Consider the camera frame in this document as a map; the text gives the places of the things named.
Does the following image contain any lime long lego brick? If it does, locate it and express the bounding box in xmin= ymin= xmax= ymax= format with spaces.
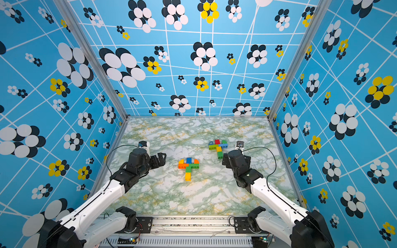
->
xmin=208 ymin=144 xmax=218 ymax=150

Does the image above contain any orange long lego brick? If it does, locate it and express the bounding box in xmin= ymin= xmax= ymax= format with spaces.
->
xmin=178 ymin=164 xmax=189 ymax=169

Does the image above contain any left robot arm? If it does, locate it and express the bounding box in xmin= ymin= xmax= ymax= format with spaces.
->
xmin=36 ymin=148 xmax=166 ymax=248

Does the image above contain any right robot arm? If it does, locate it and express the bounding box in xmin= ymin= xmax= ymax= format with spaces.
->
xmin=222 ymin=149 xmax=335 ymax=248

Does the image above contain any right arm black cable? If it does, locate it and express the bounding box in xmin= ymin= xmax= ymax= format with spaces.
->
xmin=243 ymin=146 xmax=278 ymax=193

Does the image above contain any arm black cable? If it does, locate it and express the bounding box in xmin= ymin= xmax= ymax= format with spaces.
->
xmin=105 ymin=145 xmax=140 ymax=177
xmin=243 ymin=146 xmax=278 ymax=193

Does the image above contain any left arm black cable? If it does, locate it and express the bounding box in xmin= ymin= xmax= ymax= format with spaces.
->
xmin=105 ymin=145 xmax=140 ymax=177

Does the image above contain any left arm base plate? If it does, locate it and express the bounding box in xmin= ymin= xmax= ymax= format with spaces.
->
xmin=121 ymin=217 xmax=154 ymax=234

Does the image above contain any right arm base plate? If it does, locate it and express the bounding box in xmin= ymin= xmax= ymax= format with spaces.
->
xmin=232 ymin=217 xmax=257 ymax=234

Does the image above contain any aluminium front rail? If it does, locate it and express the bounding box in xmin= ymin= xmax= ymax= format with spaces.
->
xmin=93 ymin=216 xmax=291 ymax=248

